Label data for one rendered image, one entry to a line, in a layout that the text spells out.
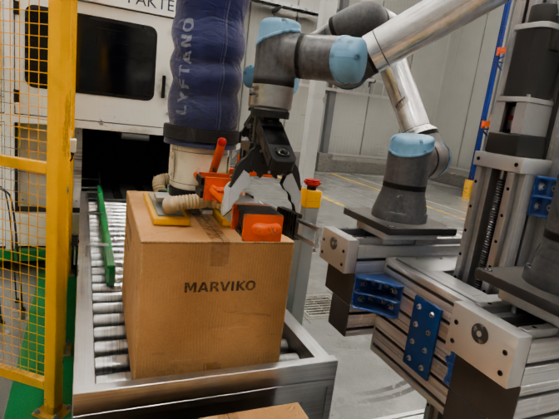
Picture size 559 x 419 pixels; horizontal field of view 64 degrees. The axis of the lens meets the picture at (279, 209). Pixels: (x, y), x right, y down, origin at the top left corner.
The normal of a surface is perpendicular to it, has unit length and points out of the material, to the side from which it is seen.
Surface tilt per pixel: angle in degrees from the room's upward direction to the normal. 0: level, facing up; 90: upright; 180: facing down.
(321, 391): 90
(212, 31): 76
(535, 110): 90
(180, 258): 90
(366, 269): 90
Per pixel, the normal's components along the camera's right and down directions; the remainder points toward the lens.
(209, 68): 0.15, -0.12
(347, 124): 0.39, 0.24
